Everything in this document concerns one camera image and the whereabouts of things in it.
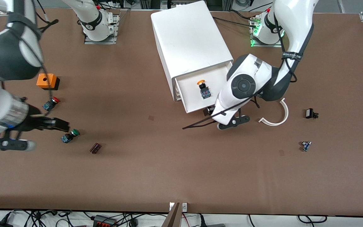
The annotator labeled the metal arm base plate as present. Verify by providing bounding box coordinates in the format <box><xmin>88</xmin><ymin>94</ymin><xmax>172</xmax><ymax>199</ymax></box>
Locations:
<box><xmin>250</xmin><ymin>16</ymin><xmax>284</xmax><ymax>48</ymax></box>
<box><xmin>84</xmin><ymin>13</ymin><xmax>119</xmax><ymax>45</ymax></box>

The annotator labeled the white plastic drawer cabinet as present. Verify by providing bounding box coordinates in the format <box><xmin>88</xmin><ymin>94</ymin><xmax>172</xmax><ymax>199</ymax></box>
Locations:
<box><xmin>150</xmin><ymin>0</ymin><xmax>234</xmax><ymax>102</ymax></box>

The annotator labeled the yellow push button switch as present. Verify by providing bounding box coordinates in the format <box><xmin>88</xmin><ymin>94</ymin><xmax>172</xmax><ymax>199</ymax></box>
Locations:
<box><xmin>197</xmin><ymin>79</ymin><xmax>212</xmax><ymax>100</ymax></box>

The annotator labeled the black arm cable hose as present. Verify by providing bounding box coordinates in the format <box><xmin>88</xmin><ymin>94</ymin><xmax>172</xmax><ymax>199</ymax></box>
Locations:
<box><xmin>182</xmin><ymin>13</ymin><xmax>298</xmax><ymax>130</ymax></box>
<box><xmin>11</xmin><ymin>0</ymin><xmax>60</xmax><ymax>104</ymax></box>

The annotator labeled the black cable on table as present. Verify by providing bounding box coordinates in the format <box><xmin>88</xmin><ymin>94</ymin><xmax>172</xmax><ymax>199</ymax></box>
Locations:
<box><xmin>213</xmin><ymin>16</ymin><xmax>259</xmax><ymax>28</ymax></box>

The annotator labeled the black cable loop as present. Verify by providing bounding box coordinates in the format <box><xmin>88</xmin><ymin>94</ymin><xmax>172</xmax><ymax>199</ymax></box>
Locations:
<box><xmin>297</xmin><ymin>215</ymin><xmax>328</xmax><ymax>224</ymax></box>

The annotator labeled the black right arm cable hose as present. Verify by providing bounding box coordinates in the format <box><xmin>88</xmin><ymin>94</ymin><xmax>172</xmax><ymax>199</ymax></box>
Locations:
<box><xmin>11</xmin><ymin>0</ymin><xmax>60</xmax><ymax>104</ymax></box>

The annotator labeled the black velcro cable strap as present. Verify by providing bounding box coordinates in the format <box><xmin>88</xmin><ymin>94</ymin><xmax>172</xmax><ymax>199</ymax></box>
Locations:
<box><xmin>282</xmin><ymin>51</ymin><xmax>303</xmax><ymax>62</ymax></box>

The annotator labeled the red push button switch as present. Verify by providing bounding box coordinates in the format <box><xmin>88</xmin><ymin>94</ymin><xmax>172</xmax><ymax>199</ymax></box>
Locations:
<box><xmin>42</xmin><ymin>97</ymin><xmax>61</xmax><ymax>112</ymax></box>

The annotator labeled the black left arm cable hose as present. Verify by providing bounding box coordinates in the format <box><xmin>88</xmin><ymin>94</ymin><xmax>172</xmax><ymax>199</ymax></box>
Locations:
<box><xmin>182</xmin><ymin>13</ymin><xmax>298</xmax><ymax>130</ymax></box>

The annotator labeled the orange and black button box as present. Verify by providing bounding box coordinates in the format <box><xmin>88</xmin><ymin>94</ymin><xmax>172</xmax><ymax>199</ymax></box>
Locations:
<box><xmin>36</xmin><ymin>73</ymin><xmax>60</xmax><ymax>91</ymax></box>

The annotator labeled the green push button switch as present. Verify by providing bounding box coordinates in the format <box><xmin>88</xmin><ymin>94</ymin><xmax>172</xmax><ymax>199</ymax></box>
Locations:
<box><xmin>61</xmin><ymin>129</ymin><xmax>80</xmax><ymax>144</ymax></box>

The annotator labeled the white curved plastic strip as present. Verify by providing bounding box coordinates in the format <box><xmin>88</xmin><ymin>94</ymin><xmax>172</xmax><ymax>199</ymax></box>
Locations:
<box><xmin>258</xmin><ymin>98</ymin><xmax>289</xmax><ymax>126</ymax></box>

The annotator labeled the wooden post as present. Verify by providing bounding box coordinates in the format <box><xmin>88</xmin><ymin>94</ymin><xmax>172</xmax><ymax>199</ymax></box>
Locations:
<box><xmin>161</xmin><ymin>202</ymin><xmax>182</xmax><ymax>227</ymax></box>

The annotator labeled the black power strip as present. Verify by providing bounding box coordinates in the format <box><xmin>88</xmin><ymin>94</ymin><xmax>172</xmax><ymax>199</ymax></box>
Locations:
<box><xmin>93</xmin><ymin>215</ymin><xmax>118</xmax><ymax>227</ymax></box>

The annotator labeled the black tangled cable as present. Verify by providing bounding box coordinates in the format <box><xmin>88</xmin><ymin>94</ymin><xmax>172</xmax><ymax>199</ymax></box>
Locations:
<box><xmin>118</xmin><ymin>212</ymin><xmax>169</xmax><ymax>227</ymax></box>

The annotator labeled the small metal edge bracket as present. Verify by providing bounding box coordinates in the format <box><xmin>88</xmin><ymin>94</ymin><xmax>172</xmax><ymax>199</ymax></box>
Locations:
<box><xmin>169</xmin><ymin>202</ymin><xmax>188</xmax><ymax>212</ymax></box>

